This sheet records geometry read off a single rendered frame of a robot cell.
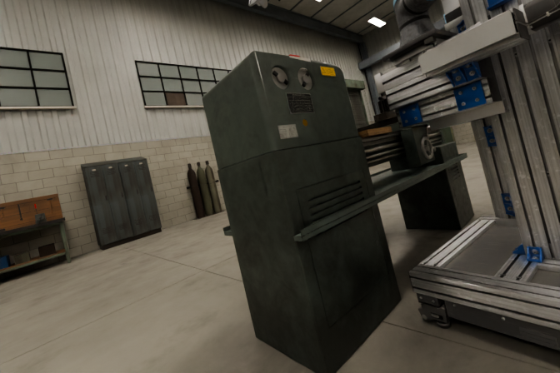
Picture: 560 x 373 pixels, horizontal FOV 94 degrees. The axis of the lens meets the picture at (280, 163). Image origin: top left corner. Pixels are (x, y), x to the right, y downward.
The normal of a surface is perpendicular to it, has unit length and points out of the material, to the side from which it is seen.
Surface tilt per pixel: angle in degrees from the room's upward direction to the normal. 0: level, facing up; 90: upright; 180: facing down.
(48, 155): 90
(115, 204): 90
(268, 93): 90
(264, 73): 90
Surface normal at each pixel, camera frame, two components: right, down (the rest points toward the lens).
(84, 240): 0.65, -0.18
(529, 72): -0.81, 0.18
